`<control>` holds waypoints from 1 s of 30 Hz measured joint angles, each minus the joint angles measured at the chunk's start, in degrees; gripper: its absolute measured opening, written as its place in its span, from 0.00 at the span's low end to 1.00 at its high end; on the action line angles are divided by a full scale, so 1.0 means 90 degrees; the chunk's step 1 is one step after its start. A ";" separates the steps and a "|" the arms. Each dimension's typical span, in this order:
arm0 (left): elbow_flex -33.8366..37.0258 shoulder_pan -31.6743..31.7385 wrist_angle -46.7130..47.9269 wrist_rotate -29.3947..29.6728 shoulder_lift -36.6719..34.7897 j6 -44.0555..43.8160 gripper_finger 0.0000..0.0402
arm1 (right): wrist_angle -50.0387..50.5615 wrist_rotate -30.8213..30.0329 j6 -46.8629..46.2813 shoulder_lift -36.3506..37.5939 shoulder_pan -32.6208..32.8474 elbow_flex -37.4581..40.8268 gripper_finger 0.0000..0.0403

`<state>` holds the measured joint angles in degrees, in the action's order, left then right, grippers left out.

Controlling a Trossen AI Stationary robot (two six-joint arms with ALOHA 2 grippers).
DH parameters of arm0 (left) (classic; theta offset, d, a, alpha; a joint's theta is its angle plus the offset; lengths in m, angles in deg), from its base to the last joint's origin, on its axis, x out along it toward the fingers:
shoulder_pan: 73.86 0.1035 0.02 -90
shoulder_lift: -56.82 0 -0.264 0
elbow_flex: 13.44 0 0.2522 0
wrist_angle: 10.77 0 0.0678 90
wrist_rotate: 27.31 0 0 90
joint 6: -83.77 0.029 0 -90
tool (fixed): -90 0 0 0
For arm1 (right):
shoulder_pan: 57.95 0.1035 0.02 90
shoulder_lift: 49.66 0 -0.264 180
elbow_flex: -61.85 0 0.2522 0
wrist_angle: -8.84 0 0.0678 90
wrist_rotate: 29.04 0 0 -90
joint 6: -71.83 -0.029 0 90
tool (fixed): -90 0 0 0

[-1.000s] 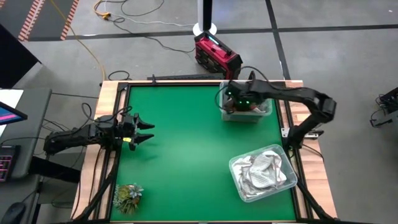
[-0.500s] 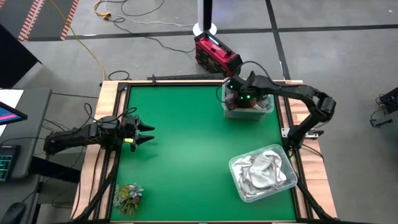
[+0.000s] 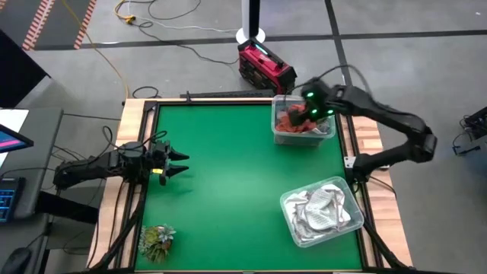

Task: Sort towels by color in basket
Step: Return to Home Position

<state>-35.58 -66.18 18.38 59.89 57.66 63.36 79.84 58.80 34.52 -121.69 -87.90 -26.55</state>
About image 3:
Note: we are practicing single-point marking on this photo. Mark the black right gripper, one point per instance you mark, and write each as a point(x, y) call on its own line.
point(317, 100)

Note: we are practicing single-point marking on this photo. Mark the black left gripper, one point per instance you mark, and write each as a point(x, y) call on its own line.
point(158, 161)

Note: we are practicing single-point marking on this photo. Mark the orange towel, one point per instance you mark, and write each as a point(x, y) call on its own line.
point(283, 125)

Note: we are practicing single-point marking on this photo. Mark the clear plastic bin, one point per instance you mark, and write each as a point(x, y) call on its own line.
point(355, 222)
point(300, 139)

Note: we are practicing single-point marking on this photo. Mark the white waffle weave towel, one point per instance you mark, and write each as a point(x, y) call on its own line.
point(296, 220)
point(323, 207)

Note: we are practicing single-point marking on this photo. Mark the white plain towel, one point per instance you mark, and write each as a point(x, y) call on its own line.
point(344, 217)

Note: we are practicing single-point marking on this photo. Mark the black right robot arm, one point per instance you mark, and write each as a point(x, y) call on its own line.
point(380, 110)

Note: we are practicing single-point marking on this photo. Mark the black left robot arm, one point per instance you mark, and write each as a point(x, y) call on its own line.
point(95, 167)

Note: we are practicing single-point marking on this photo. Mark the red tool box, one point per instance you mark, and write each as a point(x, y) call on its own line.
point(266, 68)

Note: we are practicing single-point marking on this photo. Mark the black perforated panel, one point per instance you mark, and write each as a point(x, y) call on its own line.
point(228, 94)

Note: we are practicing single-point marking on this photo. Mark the potted succulent plant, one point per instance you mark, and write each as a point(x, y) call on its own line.
point(156, 243)

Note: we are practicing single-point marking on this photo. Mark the grey desk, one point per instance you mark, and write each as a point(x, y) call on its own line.
point(42, 152)

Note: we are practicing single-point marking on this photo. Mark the desk monitor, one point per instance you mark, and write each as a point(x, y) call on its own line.
point(13, 139)

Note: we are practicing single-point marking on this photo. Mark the backlit keyboard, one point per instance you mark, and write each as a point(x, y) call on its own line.
point(7, 199)

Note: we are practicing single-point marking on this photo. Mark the black partition panel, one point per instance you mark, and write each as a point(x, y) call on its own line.
point(15, 72)

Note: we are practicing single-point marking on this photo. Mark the black computer mouse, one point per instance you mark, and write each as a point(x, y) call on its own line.
point(15, 260)

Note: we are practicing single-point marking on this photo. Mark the white metal bracket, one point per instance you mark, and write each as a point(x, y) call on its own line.
point(350, 161)

